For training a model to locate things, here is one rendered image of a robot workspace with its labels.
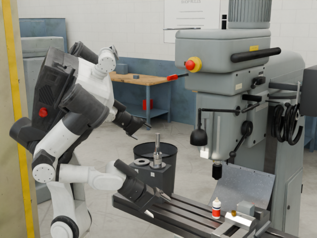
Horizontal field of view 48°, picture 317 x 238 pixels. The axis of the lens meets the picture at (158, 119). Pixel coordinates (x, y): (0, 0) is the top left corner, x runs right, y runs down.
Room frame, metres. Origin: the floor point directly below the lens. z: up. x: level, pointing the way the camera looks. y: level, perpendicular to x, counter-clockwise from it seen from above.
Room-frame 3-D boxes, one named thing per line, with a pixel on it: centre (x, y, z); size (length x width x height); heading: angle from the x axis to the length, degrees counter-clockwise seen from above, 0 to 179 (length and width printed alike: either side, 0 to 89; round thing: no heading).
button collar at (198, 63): (1.40, -0.14, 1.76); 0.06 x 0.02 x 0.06; 52
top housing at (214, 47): (1.59, -0.29, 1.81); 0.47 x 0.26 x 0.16; 142
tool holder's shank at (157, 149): (1.82, 0.00, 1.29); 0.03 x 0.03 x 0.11
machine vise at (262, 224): (1.46, -0.39, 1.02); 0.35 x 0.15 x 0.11; 140
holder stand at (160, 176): (1.84, 0.05, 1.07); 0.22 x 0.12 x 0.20; 63
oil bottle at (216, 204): (1.61, -0.29, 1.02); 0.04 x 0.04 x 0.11
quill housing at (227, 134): (1.58, -0.28, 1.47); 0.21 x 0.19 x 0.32; 52
